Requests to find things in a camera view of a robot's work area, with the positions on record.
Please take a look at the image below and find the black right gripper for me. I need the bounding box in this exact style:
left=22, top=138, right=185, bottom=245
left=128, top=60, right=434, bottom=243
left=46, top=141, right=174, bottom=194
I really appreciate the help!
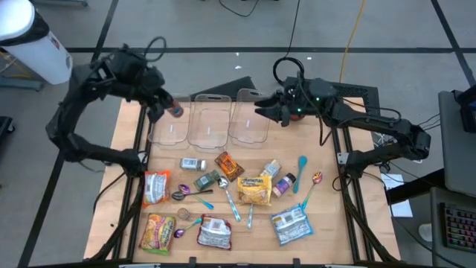
left=254, top=77, right=338, bottom=128

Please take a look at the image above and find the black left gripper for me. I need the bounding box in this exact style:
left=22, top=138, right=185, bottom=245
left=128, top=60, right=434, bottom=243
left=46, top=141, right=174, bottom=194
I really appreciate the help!
left=139, top=80, right=179, bottom=124

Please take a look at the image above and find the brown spice jar black lid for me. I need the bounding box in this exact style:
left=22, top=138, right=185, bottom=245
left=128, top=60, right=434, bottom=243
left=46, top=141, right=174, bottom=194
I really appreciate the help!
left=166, top=99, right=185, bottom=119

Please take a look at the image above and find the white label spice jar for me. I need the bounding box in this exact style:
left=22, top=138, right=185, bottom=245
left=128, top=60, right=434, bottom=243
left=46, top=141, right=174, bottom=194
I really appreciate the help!
left=179, top=157, right=207, bottom=172

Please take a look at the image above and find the blue plastic spoon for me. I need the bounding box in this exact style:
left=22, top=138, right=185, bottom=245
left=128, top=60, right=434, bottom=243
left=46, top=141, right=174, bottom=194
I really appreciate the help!
left=292, top=155, right=309, bottom=194

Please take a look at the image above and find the yellow Maruchan ramen packet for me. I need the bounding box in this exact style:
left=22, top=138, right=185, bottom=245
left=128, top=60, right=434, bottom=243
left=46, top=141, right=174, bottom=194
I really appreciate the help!
left=237, top=175, right=273, bottom=206

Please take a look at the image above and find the iridescent spoon teal handle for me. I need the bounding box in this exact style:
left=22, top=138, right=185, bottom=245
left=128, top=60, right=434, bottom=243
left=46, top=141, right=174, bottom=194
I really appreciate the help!
left=300, top=172, right=324, bottom=211

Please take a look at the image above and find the clear plastic bin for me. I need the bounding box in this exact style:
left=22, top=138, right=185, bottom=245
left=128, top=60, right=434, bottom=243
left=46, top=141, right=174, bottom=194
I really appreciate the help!
left=147, top=95, right=193, bottom=147
left=187, top=94, right=232, bottom=150
left=227, top=88, right=275, bottom=145

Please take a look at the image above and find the black wedge panel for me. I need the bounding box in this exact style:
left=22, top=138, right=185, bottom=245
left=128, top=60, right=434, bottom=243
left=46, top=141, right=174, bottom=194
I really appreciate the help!
left=191, top=76, right=257, bottom=100

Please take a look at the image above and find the gold lid spice jar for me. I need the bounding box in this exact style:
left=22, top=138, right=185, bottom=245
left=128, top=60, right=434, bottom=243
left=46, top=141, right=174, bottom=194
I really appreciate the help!
left=260, top=159, right=282, bottom=179

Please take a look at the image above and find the orange snack packet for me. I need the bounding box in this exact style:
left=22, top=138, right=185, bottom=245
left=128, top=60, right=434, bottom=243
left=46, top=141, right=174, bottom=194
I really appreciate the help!
left=214, top=151, right=246, bottom=182

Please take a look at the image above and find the purple label spice jar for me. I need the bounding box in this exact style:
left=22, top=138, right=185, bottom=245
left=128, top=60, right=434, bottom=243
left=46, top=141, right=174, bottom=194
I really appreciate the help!
left=272, top=173, right=297, bottom=197

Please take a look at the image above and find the orange ramen packet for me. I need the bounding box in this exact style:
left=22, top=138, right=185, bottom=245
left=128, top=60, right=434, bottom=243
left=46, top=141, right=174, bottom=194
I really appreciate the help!
left=143, top=170, right=172, bottom=208

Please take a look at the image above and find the green spice jar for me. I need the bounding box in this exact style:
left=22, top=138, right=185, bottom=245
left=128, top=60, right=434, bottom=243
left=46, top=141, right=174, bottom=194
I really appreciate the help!
left=193, top=170, right=222, bottom=191

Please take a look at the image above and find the black perforated panel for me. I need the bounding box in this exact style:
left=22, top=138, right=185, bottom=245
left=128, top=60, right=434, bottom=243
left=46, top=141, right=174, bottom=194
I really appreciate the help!
left=284, top=77, right=382, bottom=127

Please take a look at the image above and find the blue ramen packet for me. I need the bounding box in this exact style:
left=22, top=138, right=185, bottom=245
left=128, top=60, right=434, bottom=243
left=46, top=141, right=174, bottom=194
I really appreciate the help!
left=270, top=203, right=314, bottom=246

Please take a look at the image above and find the yellow green ramen packet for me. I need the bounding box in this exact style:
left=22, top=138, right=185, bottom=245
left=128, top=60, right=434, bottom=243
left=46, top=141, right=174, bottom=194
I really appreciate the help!
left=138, top=213, right=176, bottom=256

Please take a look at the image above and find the red ramen packet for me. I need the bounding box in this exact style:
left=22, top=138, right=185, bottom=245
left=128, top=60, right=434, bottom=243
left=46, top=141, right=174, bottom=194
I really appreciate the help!
left=196, top=214, right=233, bottom=251

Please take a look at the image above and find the white trash bin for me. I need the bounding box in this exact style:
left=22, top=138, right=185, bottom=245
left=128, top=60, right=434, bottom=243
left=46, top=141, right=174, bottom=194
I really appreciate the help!
left=0, top=0, right=74, bottom=86

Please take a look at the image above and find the black support beam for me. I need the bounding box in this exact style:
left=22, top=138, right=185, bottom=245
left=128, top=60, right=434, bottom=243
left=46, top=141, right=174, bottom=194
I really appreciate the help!
left=385, top=167, right=446, bottom=206

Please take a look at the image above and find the white paper sheet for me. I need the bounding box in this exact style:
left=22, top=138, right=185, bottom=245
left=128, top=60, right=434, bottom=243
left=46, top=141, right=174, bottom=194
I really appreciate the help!
left=379, top=173, right=414, bottom=219

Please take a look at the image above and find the grey desk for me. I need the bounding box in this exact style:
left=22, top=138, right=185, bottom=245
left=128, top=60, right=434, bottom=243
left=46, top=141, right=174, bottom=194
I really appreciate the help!
left=437, top=90, right=476, bottom=198

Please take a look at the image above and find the black device on desk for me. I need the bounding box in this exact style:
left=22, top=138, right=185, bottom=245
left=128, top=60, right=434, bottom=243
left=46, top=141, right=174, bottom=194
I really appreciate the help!
left=452, top=84, right=476, bottom=134

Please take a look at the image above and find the white computer mouse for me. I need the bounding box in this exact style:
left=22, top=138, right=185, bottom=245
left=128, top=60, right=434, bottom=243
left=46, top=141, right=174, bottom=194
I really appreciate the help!
left=418, top=223, right=433, bottom=243

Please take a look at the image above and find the grey keyboard table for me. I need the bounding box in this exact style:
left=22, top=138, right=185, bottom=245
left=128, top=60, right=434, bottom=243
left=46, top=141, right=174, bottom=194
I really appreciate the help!
left=430, top=185, right=476, bottom=268

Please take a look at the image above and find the backlit keyboard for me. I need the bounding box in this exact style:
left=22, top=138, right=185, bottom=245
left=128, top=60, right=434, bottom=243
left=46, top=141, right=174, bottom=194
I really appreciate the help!
left=440, top=202, right=476, bottom=254

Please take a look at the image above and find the black coiled cable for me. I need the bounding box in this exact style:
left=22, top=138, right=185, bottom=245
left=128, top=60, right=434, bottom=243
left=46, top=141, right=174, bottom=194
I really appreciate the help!
left=272, top=0, right=305, bottom=87

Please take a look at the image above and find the black cable loop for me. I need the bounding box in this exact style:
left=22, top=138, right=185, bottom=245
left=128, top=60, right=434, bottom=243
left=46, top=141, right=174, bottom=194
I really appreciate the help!
left=218, top=0, right=254, bottom=18

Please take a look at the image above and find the yellow cable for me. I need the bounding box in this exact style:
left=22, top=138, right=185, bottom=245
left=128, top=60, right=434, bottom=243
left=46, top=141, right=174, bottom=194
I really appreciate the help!
left=338, top=0, right=366, bottom=83

